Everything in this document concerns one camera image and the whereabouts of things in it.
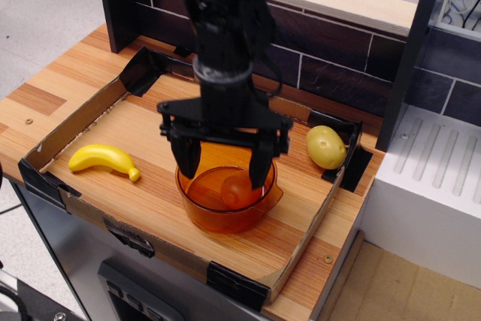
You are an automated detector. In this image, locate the orange toy carrot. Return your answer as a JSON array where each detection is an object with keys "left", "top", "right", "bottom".
[{"left": 220, "top": 170, "right": 264, "bottom": 210}]

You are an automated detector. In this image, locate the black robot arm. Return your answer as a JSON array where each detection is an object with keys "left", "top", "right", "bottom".
[{"left": 158, "top": 0, "right": 292, "bottom": 188}]

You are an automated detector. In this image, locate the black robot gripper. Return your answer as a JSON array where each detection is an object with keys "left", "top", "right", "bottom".
[{"left": 157, "top": 72, "right": 292, "bottom": 189}]

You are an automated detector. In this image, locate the orange transparent plastic pot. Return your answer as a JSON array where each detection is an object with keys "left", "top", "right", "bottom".
[{"left": 176, "top": 142, "right": 283, "bottom": 234}]

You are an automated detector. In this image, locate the cardboard fence with black tape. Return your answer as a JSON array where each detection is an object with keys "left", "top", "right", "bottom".
[{"left": 19, "top": 48, "right": 371, "bottom": 320}]

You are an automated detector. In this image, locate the dark grey shelf post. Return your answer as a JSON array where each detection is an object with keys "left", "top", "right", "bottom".
[{"left": 376, "top": 0, "right": 437, "bottom": 152}]

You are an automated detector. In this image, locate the grey toy oven front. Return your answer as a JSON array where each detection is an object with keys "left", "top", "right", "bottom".
[{"left": 96, "top": 259, "right": 196, "bottom": 321}]

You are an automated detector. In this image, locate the yellow toy potato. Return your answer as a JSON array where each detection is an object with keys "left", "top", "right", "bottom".
[{"left": 306, "top": 126, "right": 347, "bottom": 170}]

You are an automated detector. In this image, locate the dark grey left post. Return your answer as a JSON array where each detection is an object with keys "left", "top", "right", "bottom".
[{"left": 102, "top": 0, "right": 140, "bottom": 53}]

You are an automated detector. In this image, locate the light wooden shelf board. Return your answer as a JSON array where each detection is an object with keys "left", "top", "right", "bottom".
[{"left": 272, "top": 0, "right": 417, "bottom": 37}]

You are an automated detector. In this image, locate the yellow toy banana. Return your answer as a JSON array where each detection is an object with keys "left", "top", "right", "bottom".
[{"left": 68, "top": 144, "right": 141, "bottom": 182}]

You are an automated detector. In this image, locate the white toy sink drainboard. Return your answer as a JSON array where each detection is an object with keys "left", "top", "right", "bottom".
[{"left": 361, "top": 106, "right": 480, "bottom": 288}]

